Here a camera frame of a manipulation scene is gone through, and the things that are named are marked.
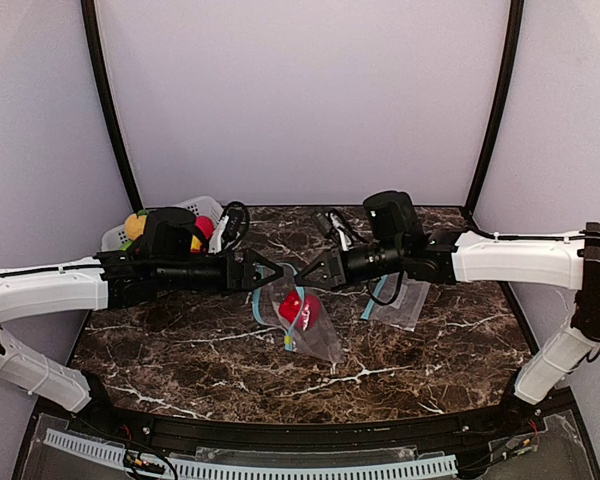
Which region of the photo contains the red toy bell pepper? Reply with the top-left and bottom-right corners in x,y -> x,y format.
278,291 -> 321,331

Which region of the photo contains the clear zip bag blue zipper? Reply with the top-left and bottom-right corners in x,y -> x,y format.
251,263 -> 344,364

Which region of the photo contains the yellow orange toy peach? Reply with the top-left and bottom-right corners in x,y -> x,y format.
124,210 -> 148,241

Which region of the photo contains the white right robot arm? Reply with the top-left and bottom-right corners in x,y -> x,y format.
295,223 -> 600,405

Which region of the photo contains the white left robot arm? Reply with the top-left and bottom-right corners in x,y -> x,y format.
0,249 -> 284,413

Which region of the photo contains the pink red toy fruit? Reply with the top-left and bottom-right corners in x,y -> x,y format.
195,216 -> 215,240

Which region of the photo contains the white plastic mesh basket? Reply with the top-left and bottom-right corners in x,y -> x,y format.
99,195 -> 226,254

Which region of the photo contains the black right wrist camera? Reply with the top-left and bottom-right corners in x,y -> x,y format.
363,190 -> 425,245

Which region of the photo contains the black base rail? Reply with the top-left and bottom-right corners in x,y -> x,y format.
34,389 -> 576,456

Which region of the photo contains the white slotted cable duct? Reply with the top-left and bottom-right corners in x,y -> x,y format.
42,428 -> 459,479

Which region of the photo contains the black frame post left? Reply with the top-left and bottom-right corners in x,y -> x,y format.
80,0 -> 144,211

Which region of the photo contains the black frame post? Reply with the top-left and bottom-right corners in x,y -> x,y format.
80,0 -> 144,211
463,0 -> 525,220

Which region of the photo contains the black frame post right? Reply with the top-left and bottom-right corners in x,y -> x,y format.
463,0 -> 525,220

